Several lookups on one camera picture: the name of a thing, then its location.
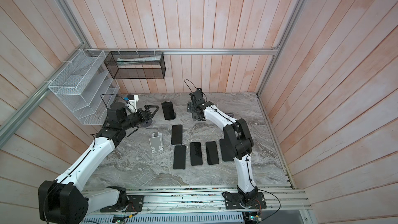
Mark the black wire mesh basket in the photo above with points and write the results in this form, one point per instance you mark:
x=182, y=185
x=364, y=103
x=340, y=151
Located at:
x=136, y=64

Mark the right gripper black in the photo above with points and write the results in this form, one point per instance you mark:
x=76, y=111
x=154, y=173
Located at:
x=190, y=107

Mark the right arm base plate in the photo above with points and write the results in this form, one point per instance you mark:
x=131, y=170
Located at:
x=237, y=201

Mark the black phone round stand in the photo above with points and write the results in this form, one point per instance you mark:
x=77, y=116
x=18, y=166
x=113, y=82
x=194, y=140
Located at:
x=226, y=154

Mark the white wire mesh shelf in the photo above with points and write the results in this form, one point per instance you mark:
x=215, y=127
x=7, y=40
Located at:
x=85, y=88

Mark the purple phone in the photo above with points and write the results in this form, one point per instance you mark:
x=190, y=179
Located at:
x=196, y=158

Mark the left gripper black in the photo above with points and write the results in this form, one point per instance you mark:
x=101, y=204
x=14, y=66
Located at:
x=149, y=114

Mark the grey round stand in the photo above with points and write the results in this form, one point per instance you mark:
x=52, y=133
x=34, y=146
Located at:
x=146, y=124

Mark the purple round phone stand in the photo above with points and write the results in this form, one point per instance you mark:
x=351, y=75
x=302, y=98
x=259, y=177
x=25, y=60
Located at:
x=230, y=114

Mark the aluminium rail frame front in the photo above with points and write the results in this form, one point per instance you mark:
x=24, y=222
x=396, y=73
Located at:
x=205, y=204

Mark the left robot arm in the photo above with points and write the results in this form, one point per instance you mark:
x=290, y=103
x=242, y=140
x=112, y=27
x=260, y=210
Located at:
x=62, y=201

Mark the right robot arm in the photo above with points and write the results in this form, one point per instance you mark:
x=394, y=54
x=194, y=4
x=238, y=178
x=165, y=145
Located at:
x=239, y=143

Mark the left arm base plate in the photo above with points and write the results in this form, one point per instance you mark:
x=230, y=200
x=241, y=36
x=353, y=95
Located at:
x=134, y=204

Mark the blue phone reflective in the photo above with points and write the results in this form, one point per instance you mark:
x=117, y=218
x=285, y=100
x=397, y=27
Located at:
x=177, y=131

